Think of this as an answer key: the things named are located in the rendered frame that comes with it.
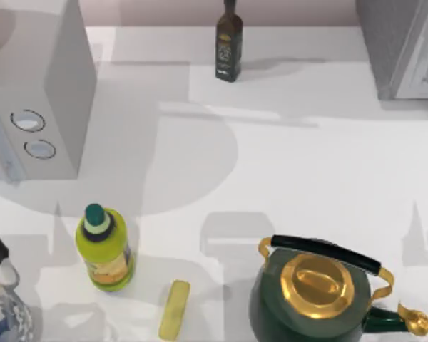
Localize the dark olive oil bottle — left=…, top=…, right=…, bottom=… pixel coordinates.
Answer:
left=215, top=0, right=244, bottom=81

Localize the yellow-green bottle with green cap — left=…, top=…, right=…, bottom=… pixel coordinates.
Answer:
left=75, top=203, right=136, bottom=295

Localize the green and gold kettle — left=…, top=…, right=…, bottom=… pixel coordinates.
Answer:
left=248, top=234, right=428, bottom=342

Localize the small microwave knob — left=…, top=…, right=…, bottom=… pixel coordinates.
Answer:
left=24, top=139, right=57, bottom=159

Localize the pale microwave oven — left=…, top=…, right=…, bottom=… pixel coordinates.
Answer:
left=0, top=0, right=98, bottom=183

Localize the large microwave knob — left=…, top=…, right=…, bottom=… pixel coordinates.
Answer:
left=10, top=109, right=46, bottom=133

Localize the grey cabinet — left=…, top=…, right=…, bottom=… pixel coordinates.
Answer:
left=355, top=0, right=428, bottom=101

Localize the blue and white porcelain vase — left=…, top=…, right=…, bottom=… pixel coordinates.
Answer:
left=0, top=256, right=35, bottom=342

